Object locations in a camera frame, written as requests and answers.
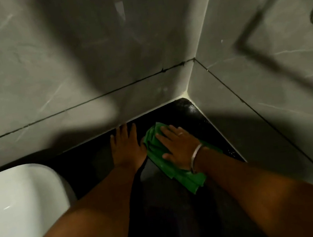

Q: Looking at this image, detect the green cleaning cloth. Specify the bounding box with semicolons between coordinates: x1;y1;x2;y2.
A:
140;113;229;201

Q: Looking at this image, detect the person's right hand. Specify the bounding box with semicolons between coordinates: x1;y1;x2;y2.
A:
154;120;206;175

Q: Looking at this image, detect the person's left hand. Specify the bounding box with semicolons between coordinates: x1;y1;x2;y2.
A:
107;121;150;175

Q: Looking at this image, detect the silver bracelet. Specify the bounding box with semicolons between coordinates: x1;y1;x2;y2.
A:
187;144;207;174

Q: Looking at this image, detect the person's right forearm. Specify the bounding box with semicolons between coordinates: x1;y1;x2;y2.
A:
190;130;313;237

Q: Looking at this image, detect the person's left forearm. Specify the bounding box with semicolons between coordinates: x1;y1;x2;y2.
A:
0;161;158;237

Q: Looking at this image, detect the white ceramic sink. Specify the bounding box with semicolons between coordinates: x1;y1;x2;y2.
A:
0;157;84;237

